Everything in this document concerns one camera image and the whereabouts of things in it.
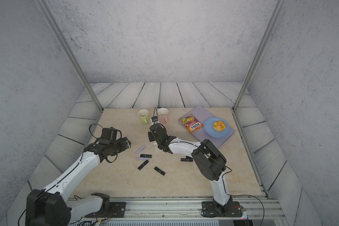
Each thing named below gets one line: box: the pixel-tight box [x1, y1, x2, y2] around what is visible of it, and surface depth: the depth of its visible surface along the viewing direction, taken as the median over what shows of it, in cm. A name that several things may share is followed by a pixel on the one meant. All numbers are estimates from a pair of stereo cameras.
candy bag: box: [178, 113, 204, 133], surface depth 110 cm
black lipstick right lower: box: [180, 158, 194, 162], surface depth 93 cm
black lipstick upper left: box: [140, 153, 153, 159], surface depth 95 cm
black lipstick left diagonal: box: [137, 159, 149, 171], surface depth 90 cm
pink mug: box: [157, 107, 169, 124], surface depth 107 cm
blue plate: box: [203, 116, 231, 139], surface depth 107 cm
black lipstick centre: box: [153, 166, 166, 177], surface depth 87 cm
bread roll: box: [212, 120, 227, 132], surface depth 107 cm
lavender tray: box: [179, 105, 235, 149], surface depth 109 cm
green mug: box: [137, 108, 149, 125], surface depth 107 cm
